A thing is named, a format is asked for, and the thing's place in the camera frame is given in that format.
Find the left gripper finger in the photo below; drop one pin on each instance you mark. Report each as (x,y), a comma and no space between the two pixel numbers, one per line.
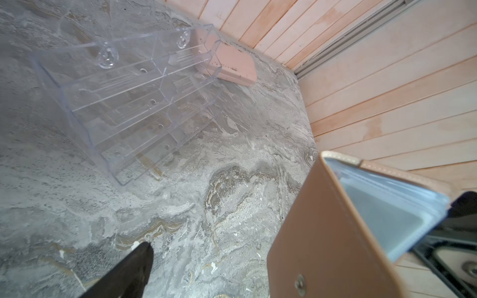
(128,278)

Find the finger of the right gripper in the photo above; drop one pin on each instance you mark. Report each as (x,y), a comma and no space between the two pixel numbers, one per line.
(450,249)

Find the clear acrylic organizer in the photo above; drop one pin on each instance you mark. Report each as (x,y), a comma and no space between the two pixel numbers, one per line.
(129,103)

